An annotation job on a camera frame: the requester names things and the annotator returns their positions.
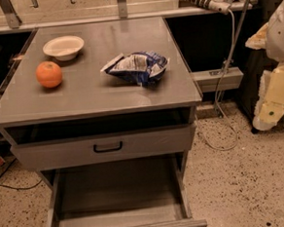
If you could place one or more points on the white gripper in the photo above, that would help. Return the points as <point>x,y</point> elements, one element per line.
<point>281,38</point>

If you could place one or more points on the grey drawer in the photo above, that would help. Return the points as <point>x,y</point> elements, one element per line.
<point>146,192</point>
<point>68,153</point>

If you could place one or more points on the grey drawer cabinet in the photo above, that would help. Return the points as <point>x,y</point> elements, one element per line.
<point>89,102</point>

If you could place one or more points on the grey metal beam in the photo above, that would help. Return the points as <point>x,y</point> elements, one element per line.
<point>213,80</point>

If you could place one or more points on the white power strip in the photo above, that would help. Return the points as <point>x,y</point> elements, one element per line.
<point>220,7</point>

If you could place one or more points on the blue white chip bag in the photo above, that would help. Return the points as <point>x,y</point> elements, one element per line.
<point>141,68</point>

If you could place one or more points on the white bowl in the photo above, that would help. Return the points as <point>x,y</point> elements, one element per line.
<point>64,48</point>

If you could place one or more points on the orange fruit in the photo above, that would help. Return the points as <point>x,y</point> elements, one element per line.
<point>49,74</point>

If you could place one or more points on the grey shelf table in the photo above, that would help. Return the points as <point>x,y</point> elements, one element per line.
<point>30,14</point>

